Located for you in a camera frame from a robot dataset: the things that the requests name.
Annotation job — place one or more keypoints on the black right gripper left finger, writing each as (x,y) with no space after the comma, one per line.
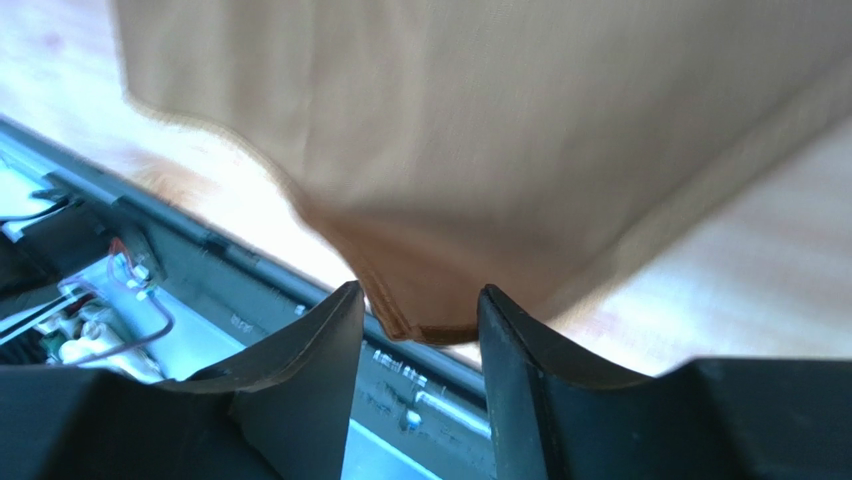
(291,394)

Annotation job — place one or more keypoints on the brown cloth napkin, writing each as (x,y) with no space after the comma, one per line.
(551,148)

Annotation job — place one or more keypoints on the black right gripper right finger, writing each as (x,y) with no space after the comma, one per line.
(559,411)

